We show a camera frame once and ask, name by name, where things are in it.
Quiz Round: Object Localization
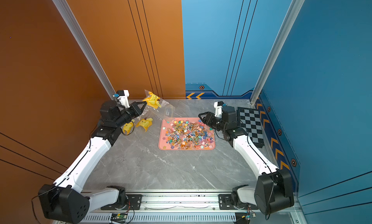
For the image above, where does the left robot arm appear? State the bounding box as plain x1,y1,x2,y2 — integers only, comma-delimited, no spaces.
37,100,147,224

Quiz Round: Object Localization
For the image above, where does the aluminium front rail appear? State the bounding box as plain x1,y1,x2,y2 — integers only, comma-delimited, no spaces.
59,191,303,213

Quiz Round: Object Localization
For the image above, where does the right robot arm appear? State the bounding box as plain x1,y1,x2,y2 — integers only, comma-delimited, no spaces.
198,102,294,217

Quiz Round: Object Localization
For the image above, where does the left aluminium corner post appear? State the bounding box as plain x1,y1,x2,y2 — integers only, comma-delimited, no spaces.
52,0,116,100

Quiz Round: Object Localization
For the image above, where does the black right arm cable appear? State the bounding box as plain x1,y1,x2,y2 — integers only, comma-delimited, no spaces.
214,128,280,220

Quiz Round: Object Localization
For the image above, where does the yellow duck ziploc bag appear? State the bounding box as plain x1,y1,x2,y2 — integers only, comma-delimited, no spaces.
122,120,135,136
142,90,175,120
135,117,153,132

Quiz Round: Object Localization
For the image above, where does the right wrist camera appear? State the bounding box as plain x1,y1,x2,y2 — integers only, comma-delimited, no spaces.
214,101,225,118

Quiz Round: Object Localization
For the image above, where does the right aluminium corner post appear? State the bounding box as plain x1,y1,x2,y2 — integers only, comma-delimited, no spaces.
250,0,305,106

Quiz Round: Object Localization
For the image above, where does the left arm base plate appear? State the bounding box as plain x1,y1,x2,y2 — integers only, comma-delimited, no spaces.
100,194,143,210

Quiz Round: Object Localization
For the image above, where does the right green circuit board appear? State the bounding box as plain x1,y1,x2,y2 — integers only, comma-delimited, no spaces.
234,213,251,224

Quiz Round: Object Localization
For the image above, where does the pink plastic tray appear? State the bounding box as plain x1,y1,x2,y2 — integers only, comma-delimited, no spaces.
158,117,216,151

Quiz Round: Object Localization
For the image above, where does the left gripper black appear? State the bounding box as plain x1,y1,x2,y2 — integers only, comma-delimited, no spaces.
114,100,146,130

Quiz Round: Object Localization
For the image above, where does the aluminium corner post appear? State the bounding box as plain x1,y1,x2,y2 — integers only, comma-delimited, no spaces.
250,0,305,106
52,0,116,100

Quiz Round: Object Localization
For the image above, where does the left green circuit board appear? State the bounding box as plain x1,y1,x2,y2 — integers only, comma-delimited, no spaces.
109,213,128,224

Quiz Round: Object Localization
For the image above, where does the green circuit board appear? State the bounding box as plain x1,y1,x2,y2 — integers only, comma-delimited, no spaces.
234,213,251,224
109,213,128,224

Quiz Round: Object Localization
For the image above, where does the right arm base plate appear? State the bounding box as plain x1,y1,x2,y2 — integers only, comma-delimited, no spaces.
218,194,258,211

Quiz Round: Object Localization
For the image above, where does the black white chessboard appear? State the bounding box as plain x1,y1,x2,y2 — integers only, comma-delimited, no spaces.
237,107,264,148

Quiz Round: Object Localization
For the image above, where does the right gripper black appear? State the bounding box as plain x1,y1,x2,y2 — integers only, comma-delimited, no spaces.
199,112,228,132

